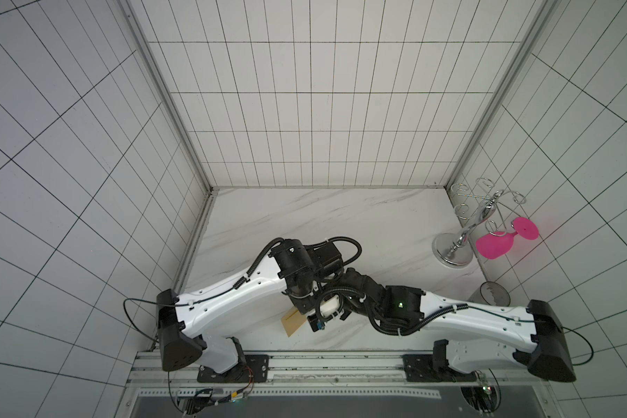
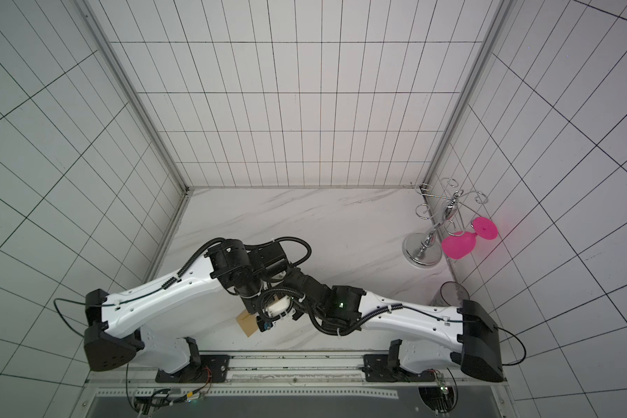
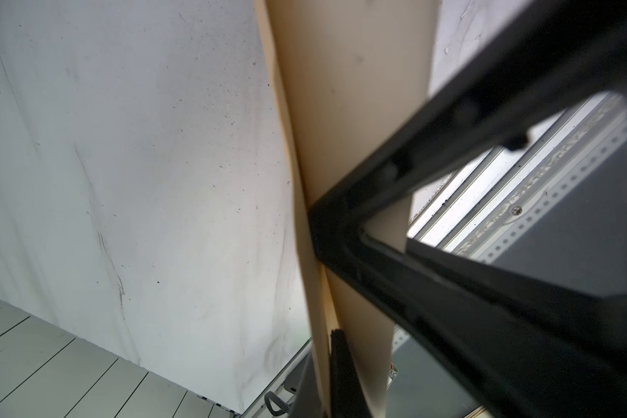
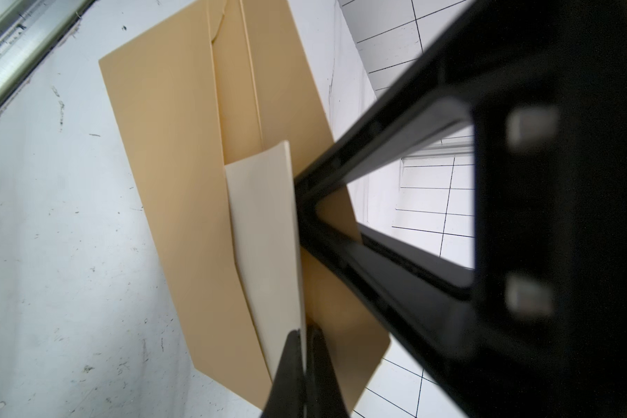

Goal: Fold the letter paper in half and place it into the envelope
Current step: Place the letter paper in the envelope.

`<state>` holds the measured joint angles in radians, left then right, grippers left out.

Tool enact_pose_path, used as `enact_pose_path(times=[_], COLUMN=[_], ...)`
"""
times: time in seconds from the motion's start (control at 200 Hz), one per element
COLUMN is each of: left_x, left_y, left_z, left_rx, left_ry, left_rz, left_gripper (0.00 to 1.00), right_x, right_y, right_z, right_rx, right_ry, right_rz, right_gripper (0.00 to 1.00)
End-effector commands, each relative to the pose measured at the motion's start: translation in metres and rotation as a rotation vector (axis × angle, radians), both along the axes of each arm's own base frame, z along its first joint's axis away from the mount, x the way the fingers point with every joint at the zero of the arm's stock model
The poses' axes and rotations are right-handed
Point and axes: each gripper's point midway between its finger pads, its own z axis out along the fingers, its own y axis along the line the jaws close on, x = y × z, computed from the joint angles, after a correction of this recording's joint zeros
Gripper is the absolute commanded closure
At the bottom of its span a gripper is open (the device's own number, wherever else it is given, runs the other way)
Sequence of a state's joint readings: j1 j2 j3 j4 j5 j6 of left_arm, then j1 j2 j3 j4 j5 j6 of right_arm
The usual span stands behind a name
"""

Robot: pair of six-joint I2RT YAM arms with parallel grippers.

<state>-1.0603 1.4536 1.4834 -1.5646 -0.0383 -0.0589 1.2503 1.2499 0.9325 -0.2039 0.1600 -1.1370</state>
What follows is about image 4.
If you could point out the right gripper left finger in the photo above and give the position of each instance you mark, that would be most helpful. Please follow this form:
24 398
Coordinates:
288 394

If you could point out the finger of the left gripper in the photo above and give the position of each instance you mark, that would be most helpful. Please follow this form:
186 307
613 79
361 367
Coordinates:
538 327

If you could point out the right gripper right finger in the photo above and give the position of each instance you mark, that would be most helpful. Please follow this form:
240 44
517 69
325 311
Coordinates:
324 399

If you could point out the tan kraft envelope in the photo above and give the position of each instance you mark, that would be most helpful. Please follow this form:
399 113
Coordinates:
218 82

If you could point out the aluminium mounting rail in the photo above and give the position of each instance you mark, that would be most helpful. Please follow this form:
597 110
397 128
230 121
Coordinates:
29 29

